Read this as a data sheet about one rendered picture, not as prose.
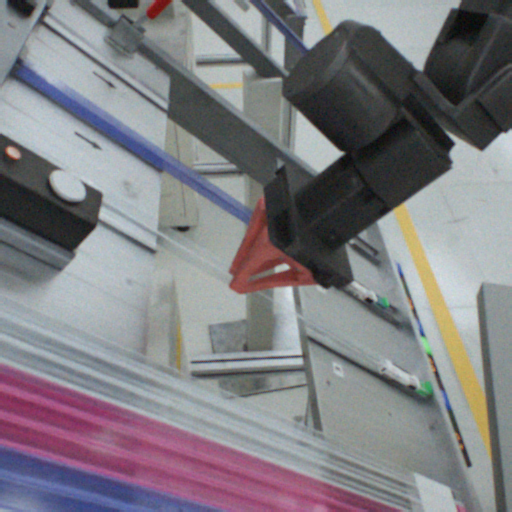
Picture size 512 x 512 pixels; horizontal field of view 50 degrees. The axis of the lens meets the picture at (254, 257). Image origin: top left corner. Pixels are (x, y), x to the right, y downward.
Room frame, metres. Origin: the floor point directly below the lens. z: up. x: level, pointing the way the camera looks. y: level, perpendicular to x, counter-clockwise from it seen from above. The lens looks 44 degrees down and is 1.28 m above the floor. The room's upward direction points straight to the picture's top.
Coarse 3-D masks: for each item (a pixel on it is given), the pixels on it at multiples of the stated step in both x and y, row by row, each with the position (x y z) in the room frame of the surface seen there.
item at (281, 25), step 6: (252, 0) 0.80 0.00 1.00; (258, 0) 0.80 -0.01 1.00; (258, 6) 0.80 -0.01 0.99; (264, 6) 0.80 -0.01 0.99; (264, 12) 0.80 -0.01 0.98; (270, 12) 0.80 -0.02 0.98; (270, 18) 0.80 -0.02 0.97; (276, 18) 0.80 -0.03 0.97; (276, 24) 0.80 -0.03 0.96; (282, 24) 0.81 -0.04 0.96; (282, 30) 0.81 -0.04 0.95; (288, 30) 0.81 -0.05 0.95; (288, 36) 0.81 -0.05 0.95; (294, 36) 0.81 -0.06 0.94; (294, 42) 0.81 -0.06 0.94; (300, 42) 0.81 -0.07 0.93; (300, 48) 0.81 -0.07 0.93; (306, 48) 0.81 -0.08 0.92
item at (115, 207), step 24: (24, 144) 0.33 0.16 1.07; (120, 216) 0.32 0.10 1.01; (144, 216) 0.33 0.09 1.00; (168, 240) 0.32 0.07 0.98; (192, 264) 0.33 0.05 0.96; (216, 264) 0.33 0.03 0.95; (288, 312) 0.33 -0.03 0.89; (336, 336) 0.34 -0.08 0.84; (360, 360) 0.34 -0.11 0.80; (384, 360) 0.35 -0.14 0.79
